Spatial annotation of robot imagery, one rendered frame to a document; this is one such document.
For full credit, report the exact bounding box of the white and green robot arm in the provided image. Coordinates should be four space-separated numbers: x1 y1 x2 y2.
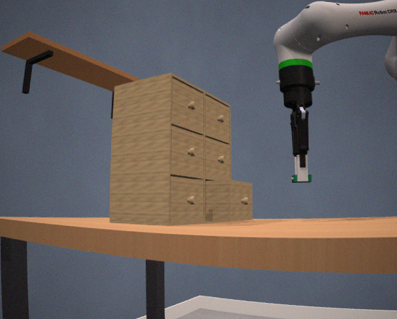
273 0 397 93

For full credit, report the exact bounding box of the green 9v battery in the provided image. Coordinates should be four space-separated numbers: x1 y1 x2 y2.
291 175 312 183

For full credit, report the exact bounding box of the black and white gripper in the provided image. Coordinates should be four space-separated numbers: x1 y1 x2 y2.
283 88 313 181

